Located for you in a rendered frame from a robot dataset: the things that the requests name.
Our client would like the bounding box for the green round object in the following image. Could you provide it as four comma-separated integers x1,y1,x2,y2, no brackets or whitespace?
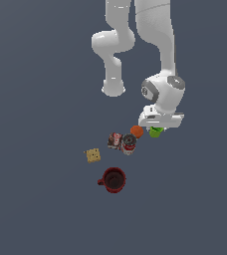
148,126,164,138

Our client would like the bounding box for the red and white can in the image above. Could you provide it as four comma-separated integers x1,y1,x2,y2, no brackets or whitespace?
120,132,138,156

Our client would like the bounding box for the orange ball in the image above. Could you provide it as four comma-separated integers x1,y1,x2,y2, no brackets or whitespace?
129,125,145,139

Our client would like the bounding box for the brown and white box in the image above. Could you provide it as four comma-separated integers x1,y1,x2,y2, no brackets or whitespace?
107,131,123,150

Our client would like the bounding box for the tan cracker block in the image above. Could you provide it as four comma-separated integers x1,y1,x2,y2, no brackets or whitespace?
84,147,103,164

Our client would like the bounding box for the dark red mug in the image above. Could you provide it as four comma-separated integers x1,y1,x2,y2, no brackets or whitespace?
97,166,127,194

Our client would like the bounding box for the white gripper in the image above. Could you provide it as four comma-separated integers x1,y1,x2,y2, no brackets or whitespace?
137,104,185,132

